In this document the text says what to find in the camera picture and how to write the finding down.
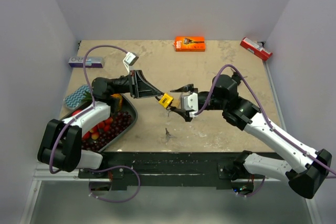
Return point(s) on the silver keys of brass padlock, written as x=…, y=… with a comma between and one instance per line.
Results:
x=169, y=110

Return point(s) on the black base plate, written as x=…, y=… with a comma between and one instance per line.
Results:
x=167, y=169

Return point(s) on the grey fruit tray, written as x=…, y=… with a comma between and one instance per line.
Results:
x=125, y=108

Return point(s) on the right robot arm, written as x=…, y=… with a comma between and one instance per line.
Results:
x=302, y=167

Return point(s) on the purple white box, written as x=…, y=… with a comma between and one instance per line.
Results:
x=90, y=62

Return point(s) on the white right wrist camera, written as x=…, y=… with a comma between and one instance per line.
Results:
x=190, y=103

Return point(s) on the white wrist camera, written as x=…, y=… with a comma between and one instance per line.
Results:
x=190, y=103
x=129, y=60

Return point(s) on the yellow padlock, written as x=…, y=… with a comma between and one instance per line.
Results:
x=165, y=100

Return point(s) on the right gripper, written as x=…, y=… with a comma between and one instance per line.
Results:
x=186, y=88

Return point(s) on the aluminium rail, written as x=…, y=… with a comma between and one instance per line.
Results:
x=52, y=174

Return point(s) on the dark grape bunch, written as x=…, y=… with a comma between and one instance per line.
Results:
x=104, y=132

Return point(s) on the red box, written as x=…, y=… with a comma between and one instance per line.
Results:
x=255, y=49

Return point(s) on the brass padlock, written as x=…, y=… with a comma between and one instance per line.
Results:
x=177, y=101

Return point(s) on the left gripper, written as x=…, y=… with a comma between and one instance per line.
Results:
x=134, y=88

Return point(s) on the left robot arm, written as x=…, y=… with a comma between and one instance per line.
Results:
x=61, y=145

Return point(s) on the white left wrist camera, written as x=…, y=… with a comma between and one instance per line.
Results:
x=129, y=60

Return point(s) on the orange razor box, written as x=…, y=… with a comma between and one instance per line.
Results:
x=189, y=44

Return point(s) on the black padlock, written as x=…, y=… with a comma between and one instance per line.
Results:
x=236, y=77

